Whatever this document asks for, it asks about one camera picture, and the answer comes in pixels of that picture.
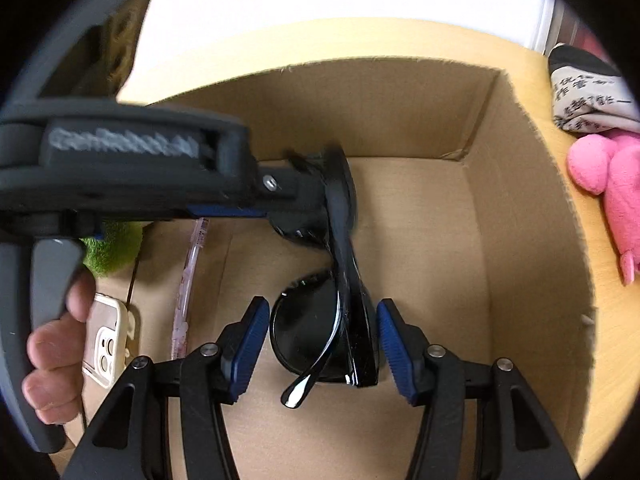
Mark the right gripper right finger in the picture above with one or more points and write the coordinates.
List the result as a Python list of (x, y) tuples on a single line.
[(514, 437)]

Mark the pig plush toy green snout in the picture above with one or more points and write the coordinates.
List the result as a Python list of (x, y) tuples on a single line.
[(116, 247)]

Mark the black sunglasses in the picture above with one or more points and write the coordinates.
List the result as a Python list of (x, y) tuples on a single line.
[(322, 326)]

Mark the person's left hand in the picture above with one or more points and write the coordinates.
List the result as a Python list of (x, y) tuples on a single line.
[(53, 389)]

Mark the pink plush toy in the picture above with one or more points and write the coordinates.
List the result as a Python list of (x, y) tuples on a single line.
[(608, 166)]

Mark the grey printed cloth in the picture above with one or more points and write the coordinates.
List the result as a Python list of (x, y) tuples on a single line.
[(588, 94)]

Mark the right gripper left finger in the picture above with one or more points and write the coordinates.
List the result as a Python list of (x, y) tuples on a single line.
[(128, 436)]

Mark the brown cardboard box tray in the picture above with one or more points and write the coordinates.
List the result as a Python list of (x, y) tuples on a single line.
[(463, 219)]

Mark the pink transparent pen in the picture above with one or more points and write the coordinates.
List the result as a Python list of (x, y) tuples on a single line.
[(180, 324)]

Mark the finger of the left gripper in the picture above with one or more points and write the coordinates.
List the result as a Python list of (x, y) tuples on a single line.
[(235, 211), (302, 182)]

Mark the white clear phone case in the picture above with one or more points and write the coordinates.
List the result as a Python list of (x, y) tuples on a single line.
[(110, 328)]

